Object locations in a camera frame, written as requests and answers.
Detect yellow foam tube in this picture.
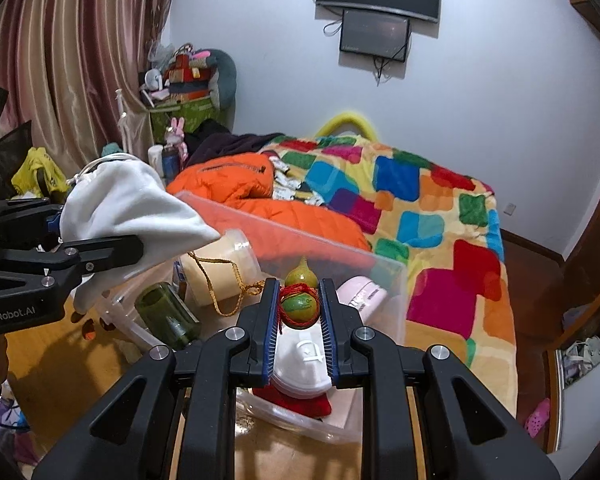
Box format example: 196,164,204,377
314,110,378,139

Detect colourful patchwork blanket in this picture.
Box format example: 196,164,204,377
260,132,518,421

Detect yellow braided cord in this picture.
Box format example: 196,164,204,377
187,250,268,317

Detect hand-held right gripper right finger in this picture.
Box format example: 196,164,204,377
319,277,561,480

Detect white rack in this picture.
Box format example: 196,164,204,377
115,87,148,161

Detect green gourd red string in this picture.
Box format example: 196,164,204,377
279,256,321,331

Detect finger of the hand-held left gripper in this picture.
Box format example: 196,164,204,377
0,235,146,297
0,198,65,257

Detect dark cloth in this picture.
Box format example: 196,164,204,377
185,119,286,168

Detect white moulded mask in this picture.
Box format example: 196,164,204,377
272,327,333,396

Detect small black wall monitor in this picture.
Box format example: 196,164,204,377
339,8,411,64

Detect orange puffer jacket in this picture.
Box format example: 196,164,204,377
166,152,373,261

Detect pink rabbit toy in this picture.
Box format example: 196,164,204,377
169,116,188,161

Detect red cloth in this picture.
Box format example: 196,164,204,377
252,385,333,418

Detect pink round case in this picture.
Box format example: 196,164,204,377
337,275,391,311

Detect pink slipper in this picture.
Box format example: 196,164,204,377
524,397,551,438

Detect wooden wardrobe shelf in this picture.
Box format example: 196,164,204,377
540,260,600,456

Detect stack of colourful boxes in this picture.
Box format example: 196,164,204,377
165,52,216,103

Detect wooden desktop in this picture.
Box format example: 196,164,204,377
5,280,431,480

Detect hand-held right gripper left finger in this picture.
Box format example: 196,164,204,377
32,277,283,480

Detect white cloth pouch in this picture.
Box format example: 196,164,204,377
59,155,221,311

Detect white wardrobe door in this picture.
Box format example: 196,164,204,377
547,310,600,456

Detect round plastic tub purple label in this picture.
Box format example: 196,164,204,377
180,230,262,311

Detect yellow bag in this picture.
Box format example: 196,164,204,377
11,147,71,196

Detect black plastic sheet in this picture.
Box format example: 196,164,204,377
0,80,33,201

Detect white shoes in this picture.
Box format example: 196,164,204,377
560,335,600,376

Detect green glass bottle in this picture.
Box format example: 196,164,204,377
134,282,203,351

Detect clear plastic storage box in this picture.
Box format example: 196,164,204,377
100,190,411,445

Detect striped pink curtain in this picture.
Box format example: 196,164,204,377
0,0,181,181

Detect blue bottle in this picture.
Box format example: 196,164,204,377
161,145,181,186

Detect black monitor cable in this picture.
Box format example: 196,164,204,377
372,57,393,86

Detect purple printed bag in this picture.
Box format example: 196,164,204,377
0,395,36,466

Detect green storage box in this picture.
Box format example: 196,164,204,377
149,97,218,146

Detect grey cushion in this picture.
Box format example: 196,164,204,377
207,49,238,108

